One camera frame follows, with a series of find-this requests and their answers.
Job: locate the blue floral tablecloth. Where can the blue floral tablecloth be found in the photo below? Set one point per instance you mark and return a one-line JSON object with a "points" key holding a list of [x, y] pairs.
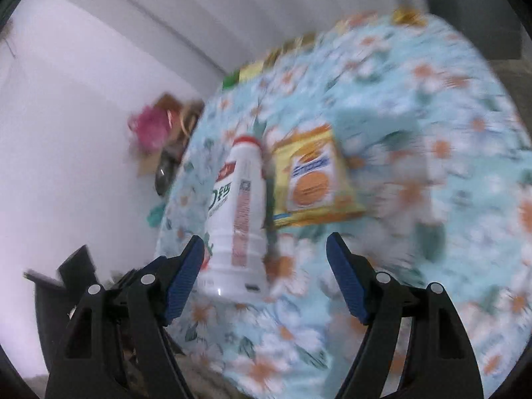
{"points": [[415, 257]]}

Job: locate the white plastic bottle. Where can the white plastic bottle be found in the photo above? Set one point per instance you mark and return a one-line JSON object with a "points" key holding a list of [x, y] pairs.
{"points": [[237, 216]]}

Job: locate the teal plastic bag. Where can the teal plastic bag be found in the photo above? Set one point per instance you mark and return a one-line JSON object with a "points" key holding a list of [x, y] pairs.
{"points": [[156, 215]]}

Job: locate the gold green candy wrapper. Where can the gold green candy wrapper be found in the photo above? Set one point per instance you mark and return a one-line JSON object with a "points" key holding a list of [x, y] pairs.
{"points": [[253, 70]]}

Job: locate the dark round object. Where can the dark round object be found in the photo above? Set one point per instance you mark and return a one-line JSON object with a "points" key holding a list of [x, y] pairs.
{"points": [[164, 174]]}

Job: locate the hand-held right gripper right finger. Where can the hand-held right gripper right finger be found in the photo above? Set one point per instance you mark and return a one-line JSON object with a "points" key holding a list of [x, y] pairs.
{"points": [[347, 278]]}

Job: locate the white curtain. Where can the white curtain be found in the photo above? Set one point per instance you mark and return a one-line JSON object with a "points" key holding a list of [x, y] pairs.
{"points": [[249, 8]]}

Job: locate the grey cabinet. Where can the grey cabinet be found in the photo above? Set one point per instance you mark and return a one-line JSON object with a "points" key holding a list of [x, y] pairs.
{"points": [[469, 16]]}

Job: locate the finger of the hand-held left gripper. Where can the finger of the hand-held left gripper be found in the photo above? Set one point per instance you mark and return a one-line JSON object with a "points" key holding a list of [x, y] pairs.
{"points": [[77, 266]]}

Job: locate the pink plastic bag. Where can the pink plastic bag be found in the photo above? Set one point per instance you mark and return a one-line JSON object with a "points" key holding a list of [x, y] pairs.
{"points": [[149, 129]]}

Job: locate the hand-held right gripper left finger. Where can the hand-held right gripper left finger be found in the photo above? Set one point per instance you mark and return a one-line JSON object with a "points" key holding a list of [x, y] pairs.
{"points": [[185, 278]]}

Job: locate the yellow biscuit packet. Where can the yellow biscuit packet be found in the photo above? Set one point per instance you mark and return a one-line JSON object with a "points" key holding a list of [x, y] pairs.
{"points": [[311, 183]]}

